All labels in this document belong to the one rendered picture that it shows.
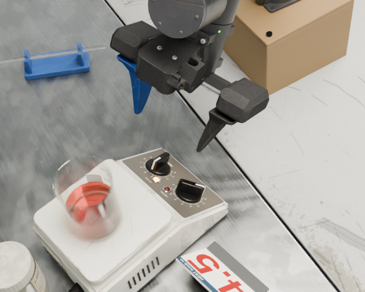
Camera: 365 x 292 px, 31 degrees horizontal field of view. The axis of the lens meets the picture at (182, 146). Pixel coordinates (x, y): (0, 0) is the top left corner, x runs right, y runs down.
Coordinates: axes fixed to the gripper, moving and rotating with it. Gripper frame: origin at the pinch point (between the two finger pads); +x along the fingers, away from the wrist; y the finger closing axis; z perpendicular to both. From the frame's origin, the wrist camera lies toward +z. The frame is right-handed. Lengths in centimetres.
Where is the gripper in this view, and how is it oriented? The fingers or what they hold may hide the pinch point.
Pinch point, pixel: (175, 107)
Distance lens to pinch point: 77.9
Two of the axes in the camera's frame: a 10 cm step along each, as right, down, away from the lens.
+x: -2.9, 8.1, 5.2
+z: -5.2, 3.3, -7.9
